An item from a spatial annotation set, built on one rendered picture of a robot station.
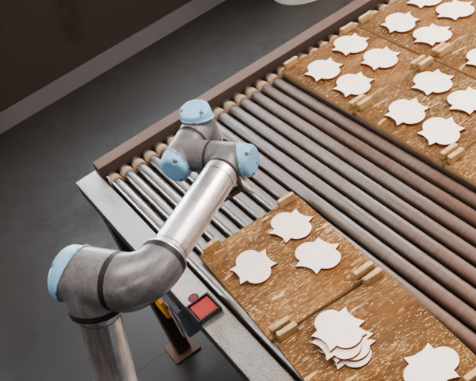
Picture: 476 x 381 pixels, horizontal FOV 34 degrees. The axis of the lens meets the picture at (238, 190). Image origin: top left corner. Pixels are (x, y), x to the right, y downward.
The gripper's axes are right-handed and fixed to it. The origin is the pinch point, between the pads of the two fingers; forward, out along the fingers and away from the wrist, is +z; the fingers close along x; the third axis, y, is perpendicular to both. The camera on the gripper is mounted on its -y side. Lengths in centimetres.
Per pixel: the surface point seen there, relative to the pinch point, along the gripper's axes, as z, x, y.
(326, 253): 22.0, 17.8, 14.0
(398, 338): 20, 15, 49
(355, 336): 17.4, 6.4, 43.3
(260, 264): 22.6, 1.9, 3.8
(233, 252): 24.2, -1.3, -6.9
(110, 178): 30, -16, -72
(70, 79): 130, 17, -304
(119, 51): 130, 54, -306
